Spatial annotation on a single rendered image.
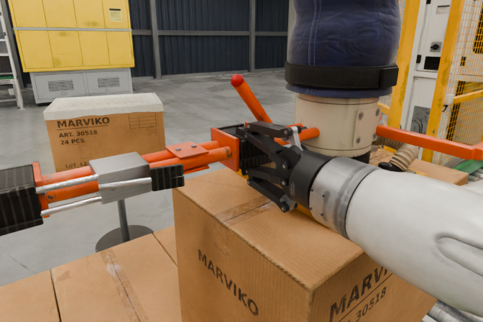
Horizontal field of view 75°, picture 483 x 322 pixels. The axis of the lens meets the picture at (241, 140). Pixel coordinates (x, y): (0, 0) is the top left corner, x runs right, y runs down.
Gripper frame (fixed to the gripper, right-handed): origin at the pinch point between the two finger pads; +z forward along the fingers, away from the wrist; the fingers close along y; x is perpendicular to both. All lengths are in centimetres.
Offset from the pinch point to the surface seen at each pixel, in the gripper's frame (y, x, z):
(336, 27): -20.0, 17.2, -5.8
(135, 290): 65, -10, 50
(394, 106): 15, 128, 41
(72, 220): 118, -14, 212
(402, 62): -6, 128, 40
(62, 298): 65, -31, 60
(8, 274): 118, -55, 168
